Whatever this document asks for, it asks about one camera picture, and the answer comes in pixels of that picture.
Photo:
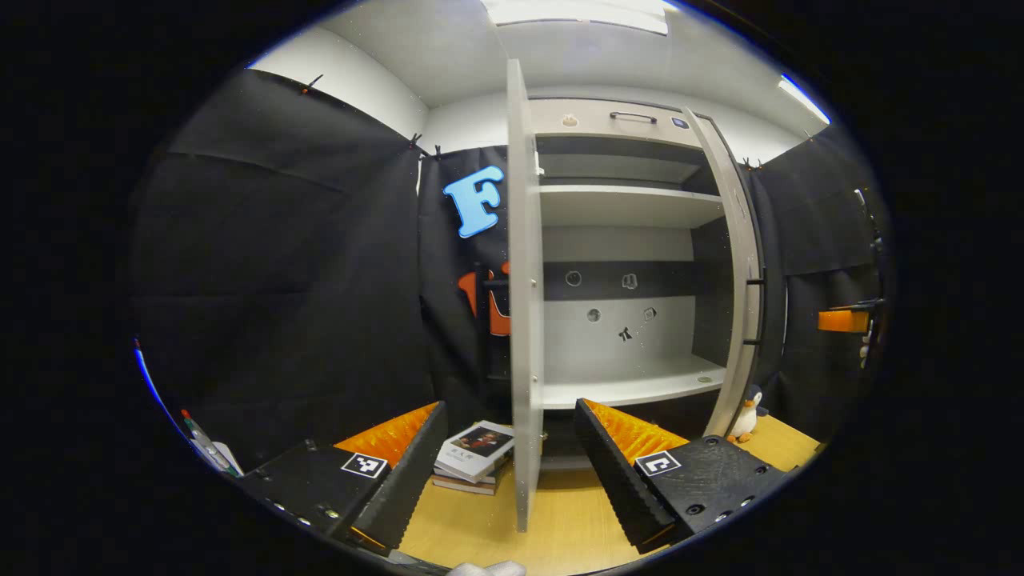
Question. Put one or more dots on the white marker pen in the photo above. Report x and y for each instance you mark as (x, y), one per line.
(206, 448)

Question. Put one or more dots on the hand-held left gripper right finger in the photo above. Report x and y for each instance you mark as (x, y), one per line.
(612, 480)

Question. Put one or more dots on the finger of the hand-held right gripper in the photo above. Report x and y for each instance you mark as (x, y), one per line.
(840, 322)

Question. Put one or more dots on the grey cabinet with shelves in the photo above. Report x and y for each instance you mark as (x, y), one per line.
(624, 206)

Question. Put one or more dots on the penguin plush toy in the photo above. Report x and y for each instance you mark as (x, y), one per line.
(748, 416)

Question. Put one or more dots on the white book with photo cover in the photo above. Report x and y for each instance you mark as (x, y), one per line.
(472, 448)

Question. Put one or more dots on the black backdrop cloth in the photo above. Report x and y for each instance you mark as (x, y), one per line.
(280, 280)

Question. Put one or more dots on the light grey cabinet door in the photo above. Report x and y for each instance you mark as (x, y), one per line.
(524, 320)
(746, 240)

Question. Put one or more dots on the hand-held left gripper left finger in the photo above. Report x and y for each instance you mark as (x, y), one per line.
(408, 480)

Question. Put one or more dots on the small ceiling light panel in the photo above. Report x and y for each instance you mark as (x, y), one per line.
(802, 98)

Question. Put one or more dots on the large ceiling light panel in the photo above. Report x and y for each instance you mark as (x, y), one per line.
(576, 14)

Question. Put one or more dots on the brown book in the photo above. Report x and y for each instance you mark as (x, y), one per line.
(464, 485)

